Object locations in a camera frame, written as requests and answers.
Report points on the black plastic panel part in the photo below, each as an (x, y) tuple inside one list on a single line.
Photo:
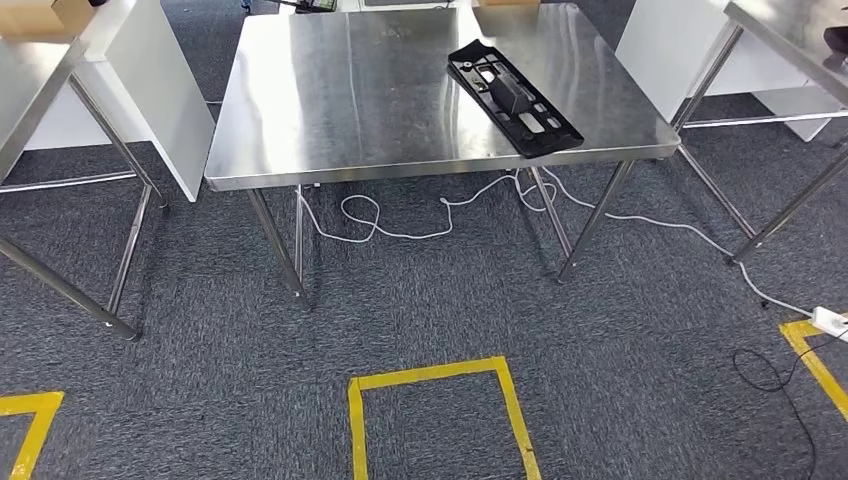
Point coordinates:
[(477, 66)]

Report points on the stainless steel workbench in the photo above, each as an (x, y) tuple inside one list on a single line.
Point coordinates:
[(364, 99)]

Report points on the yellow floor tape square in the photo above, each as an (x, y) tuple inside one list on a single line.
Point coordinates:
[(821, 371), (424, 376)]

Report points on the white cabinet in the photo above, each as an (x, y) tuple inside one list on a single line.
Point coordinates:
[(159, 86), (662, 46)]

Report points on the white power strip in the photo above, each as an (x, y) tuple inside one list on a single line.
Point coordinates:
[(828, 323)]

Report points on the stainless steel table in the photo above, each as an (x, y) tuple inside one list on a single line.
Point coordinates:
[(782, 33), (26, 86)]

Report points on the black object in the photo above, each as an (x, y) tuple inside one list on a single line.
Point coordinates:
[(838, 38)]

